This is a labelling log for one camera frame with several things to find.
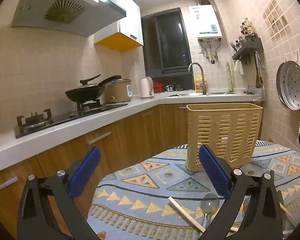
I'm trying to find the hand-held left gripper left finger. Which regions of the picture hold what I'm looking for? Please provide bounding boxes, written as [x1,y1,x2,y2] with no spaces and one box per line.
[16,146,102,240]

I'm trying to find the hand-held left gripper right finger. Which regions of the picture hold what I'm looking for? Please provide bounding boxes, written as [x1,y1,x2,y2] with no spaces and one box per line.
[197,144,287,240]

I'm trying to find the beige slotted utensil basket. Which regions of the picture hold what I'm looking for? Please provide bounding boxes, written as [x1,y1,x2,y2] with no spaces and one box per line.
[186,102,263,172]

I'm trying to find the metal spoon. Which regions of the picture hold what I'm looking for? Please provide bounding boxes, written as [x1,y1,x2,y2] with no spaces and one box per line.
[201,193,220,230]

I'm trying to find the white kitchen countertop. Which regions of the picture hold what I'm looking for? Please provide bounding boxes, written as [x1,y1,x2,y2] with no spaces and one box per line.
[0,90,262,175]

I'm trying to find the perforated metal steamer tray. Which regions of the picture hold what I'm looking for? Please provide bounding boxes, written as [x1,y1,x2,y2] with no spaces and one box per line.
[281,59,300,110]
[276,60,287,105]

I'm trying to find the wooden base cabinets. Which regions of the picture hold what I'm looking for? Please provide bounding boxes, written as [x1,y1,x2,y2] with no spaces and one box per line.
[0,102,263,230]

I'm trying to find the black gas stove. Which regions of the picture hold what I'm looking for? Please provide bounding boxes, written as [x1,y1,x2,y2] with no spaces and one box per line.
[14,99,128,138]

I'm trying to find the patterned blue tablecloth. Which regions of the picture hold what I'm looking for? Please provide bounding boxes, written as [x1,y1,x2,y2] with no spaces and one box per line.
[86,140,300,240]

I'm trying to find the hanging dark wooden spoon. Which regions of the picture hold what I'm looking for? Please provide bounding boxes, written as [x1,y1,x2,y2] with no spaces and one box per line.
[255,66,263,89]

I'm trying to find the black wok with lid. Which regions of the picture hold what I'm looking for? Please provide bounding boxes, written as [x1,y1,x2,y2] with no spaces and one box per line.
[65,74,122,103]

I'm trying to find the steel kitchen sink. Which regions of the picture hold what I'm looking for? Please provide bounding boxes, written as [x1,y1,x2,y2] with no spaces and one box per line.
[166,92,237,97]

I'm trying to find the beige rice cooker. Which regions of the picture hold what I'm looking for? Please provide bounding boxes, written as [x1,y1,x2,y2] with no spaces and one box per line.
[106,79,133,103]

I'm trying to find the yellow dish soap bottle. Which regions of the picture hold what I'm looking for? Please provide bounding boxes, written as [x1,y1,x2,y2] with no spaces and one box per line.
[194,74,208,92]

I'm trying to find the curved metal faucet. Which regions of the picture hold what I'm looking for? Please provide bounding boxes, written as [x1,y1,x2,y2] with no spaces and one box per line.
[188,62,207,95]

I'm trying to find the hanging metal tongs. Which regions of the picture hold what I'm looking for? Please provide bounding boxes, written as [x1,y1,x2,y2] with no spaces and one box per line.
[254,51,266,70]

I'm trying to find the green hanging bottle brush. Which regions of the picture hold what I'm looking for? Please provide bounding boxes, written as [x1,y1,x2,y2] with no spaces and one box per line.
[226,62,234,92]

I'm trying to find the white hanging cloth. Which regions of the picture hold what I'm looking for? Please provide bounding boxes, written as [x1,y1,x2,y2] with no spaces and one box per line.
[234,60,245,75]

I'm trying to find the white electric kettle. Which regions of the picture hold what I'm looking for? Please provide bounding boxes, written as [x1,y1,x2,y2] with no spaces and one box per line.
[139,77,155,99]

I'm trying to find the row of condiment bottles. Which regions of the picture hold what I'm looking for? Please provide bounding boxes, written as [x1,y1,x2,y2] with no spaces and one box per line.
[236,17,258,43]

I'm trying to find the dark framed window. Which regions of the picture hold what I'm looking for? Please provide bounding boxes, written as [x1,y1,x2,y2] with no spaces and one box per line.
[141,8,192,78]

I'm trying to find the white gas water heater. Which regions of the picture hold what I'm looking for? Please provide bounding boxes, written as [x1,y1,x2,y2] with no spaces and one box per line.
[189,5,222,40]

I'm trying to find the grey range hood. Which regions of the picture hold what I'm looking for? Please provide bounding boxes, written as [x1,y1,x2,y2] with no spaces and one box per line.
[11,0,127,37]

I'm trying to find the dark wall shelf rack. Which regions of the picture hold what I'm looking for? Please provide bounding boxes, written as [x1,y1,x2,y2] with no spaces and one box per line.
[232,37,263,63]

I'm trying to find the metal water heater hoses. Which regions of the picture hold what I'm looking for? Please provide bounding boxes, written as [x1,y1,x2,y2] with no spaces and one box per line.
[199,39,222,64]

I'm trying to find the white wall cabinet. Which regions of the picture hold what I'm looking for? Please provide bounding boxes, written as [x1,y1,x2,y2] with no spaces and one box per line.
[94,0,144,53]

